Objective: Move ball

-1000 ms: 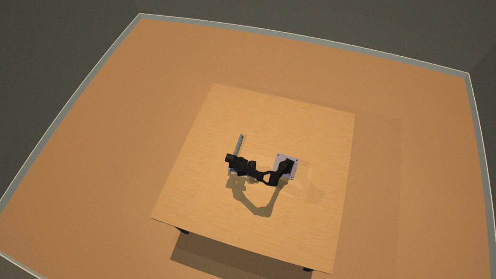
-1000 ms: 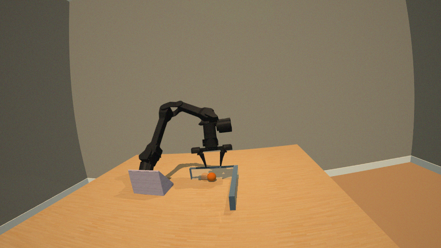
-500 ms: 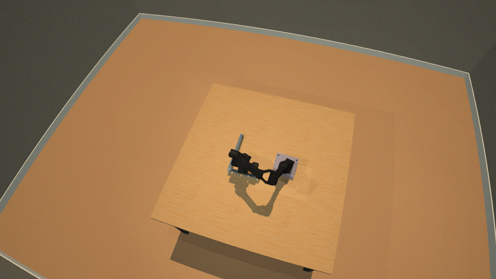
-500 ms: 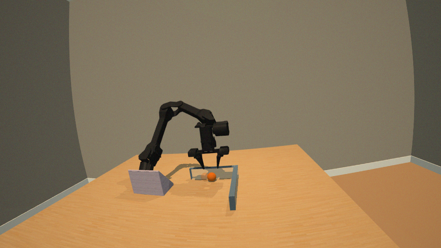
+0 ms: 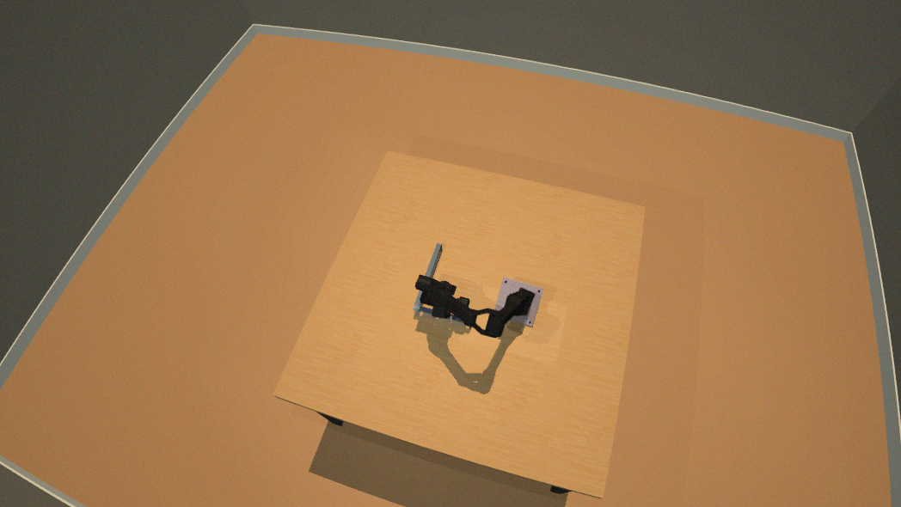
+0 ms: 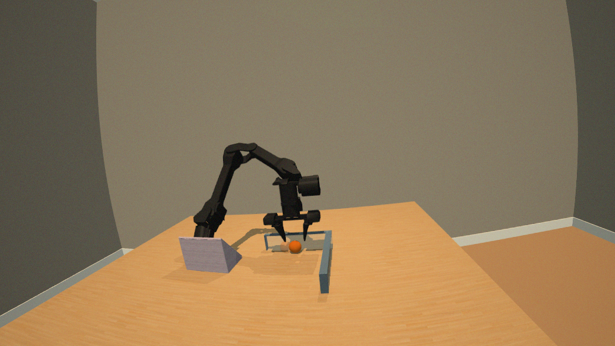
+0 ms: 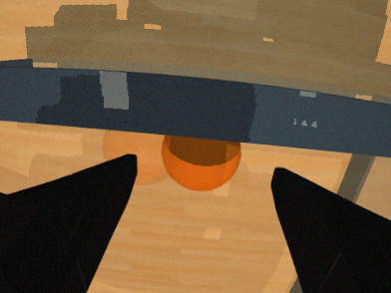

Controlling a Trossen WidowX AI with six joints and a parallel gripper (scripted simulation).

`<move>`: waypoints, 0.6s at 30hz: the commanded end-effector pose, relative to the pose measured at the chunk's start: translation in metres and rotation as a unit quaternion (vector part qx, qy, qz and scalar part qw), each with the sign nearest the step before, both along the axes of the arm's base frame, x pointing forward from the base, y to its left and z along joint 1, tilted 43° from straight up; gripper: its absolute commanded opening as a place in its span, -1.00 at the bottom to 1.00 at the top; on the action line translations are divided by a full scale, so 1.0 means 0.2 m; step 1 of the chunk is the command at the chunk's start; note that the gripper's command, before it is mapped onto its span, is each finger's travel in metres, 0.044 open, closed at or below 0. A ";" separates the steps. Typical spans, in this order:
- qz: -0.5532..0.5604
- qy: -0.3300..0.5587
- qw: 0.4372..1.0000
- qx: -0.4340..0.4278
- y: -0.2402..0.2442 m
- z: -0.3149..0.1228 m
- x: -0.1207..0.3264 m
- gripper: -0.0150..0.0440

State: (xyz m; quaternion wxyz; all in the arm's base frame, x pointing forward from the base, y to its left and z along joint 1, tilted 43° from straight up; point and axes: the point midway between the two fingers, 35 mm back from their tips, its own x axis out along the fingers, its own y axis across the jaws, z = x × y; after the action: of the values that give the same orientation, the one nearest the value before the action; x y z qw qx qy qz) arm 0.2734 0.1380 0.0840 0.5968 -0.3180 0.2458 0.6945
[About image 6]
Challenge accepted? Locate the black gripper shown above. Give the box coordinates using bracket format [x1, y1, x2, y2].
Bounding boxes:
[263, 197, 321, 242]

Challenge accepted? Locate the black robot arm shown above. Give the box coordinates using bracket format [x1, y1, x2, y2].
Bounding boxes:
[193, 143, 320, 238]

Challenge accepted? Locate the clear l-shaped low wall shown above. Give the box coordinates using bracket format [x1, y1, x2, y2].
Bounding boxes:
[265, 233, 333, 287]

